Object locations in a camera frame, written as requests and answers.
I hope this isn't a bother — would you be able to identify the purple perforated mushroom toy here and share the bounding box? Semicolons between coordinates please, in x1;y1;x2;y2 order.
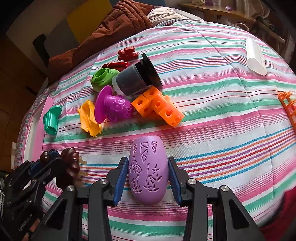
94;85;133;123

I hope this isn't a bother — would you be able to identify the teal fluted plastic stand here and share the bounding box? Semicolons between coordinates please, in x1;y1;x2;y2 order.
43;105;62;136

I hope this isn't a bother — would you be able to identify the white plastic tube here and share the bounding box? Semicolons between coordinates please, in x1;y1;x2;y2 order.
245;38;267;76

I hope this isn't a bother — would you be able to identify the grey yellow blue headboard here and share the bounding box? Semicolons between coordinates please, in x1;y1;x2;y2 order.
6;1;112;68

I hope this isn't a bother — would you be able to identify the clear jar with black lid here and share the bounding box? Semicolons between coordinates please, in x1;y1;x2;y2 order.
111;53;162;98

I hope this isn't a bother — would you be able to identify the red metallic cylinder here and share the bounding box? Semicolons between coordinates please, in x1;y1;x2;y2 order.
102;62;131;72

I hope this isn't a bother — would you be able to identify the orange lattice plastic piece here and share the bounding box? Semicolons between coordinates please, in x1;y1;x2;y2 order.
278;91;296;132

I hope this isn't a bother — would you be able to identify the green round plastic device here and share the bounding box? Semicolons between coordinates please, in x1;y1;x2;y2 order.
90;68;119;92

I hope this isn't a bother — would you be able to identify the pink rimmed white tray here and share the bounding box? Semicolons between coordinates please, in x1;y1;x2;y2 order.
23;96;54;161

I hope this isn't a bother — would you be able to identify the red puzzle-shaped block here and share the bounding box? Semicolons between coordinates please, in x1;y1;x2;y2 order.
118;46;138;62

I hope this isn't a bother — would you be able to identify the wooden side shelf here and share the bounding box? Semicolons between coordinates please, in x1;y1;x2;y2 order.
178;3;286;44

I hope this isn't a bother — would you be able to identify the yellow plastic toy piece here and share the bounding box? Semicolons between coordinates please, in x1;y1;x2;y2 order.
77;100;102;137

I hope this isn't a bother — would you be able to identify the rust brown quilted blanket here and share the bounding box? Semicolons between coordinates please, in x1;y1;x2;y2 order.
48;0;154;84

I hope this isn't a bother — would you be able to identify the orange cube block cluster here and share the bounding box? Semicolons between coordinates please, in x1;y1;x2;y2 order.
132;86;185;127

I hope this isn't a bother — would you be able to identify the dark brown carved ornament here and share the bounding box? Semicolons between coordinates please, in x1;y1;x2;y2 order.
39;147;80;190

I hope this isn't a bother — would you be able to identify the lilac perforated egg object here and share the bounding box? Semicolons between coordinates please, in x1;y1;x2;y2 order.
128;136;169;205

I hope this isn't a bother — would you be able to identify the striped bed sheet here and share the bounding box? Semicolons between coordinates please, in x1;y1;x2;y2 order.
16;20;295;240

